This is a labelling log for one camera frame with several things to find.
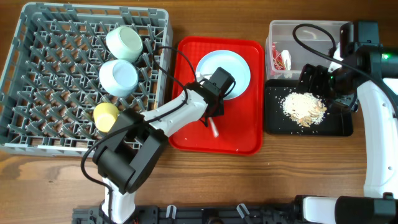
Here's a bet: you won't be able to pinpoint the light blue plate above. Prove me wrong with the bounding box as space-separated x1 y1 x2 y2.
196 50 251 100

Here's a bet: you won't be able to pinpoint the white plastic fork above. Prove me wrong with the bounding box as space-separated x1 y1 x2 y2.
208 117 219 138

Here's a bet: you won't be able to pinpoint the grey dishwasher rack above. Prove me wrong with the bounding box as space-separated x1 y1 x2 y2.
1 2 173 157

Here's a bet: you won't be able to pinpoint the red snack wrapper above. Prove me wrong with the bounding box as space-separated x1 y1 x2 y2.
272 43 286 70

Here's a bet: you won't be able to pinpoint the rice and food scraps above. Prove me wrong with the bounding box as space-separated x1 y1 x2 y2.
279 91 327 128

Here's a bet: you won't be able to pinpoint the red plastic tray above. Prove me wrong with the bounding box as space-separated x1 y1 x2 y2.
169 36 265 155

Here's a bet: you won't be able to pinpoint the clear plastic bin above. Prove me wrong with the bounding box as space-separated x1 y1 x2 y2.
265 20 346 80

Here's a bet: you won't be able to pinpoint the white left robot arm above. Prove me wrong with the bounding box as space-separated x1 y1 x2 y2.
93 67 236 223

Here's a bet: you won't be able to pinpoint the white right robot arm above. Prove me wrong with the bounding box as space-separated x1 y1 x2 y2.
292 21 397 223

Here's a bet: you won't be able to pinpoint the yellow plastic cup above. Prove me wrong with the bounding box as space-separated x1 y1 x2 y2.
93 103 119 133

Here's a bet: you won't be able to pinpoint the black tray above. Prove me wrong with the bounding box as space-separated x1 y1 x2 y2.
264 79 353 136

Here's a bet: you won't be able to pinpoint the green bowl with food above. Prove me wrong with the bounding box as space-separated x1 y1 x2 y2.
99 59 139 97

